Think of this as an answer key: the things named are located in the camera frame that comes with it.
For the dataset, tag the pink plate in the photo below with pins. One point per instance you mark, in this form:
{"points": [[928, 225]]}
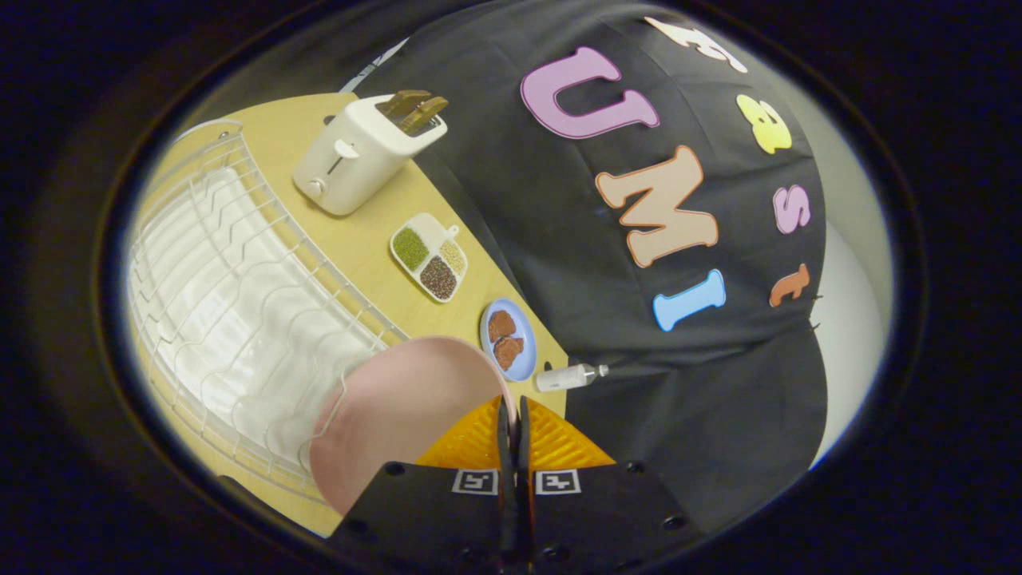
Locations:
{"points": [[399, 407]]}

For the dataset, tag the white handheld milk frother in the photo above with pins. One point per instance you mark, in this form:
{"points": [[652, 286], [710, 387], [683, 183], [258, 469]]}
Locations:
{"points": [[567, 376]]}

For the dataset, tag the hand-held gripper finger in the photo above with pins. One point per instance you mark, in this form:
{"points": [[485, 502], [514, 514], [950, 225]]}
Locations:
{"points": [[524, 447], [505, 447]]}

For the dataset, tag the brown cookie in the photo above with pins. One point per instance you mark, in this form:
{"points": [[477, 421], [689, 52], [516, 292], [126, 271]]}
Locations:
{"points": [[508, 351], [501, 325]]}

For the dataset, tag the black backdrop cloth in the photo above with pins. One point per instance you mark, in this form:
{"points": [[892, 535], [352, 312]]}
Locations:
{"points": [[639, 239]]}

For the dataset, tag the white divided tray with grains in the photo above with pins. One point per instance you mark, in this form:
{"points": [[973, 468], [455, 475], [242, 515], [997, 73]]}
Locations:
{"points": [[429, 257]]}

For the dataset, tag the white toaster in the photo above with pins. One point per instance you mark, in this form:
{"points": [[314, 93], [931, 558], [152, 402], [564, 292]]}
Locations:
{"points": [[363, 156]]}

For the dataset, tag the small blue plate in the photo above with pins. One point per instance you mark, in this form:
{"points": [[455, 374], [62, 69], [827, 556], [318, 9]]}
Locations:
{"points": [[509, 339]]}

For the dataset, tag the brown toast slice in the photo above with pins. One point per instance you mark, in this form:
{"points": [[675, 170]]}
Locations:
{"points": [[402, 101], [423, 116]]}

